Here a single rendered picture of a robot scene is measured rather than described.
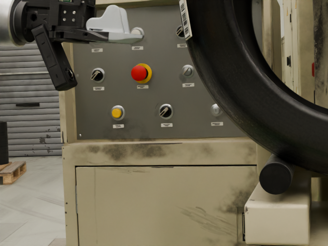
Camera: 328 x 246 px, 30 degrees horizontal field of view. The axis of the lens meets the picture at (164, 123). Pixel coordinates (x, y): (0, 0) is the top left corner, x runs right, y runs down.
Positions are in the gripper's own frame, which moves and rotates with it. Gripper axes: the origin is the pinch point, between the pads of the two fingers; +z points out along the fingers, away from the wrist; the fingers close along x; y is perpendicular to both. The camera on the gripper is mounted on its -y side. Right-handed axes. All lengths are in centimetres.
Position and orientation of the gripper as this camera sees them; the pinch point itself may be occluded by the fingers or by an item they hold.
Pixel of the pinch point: (135, 41)
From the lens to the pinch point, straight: 100.7
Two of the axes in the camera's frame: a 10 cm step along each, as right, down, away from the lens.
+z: 9.7, 1.0, -2.4
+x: 2.4, -0.6, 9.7
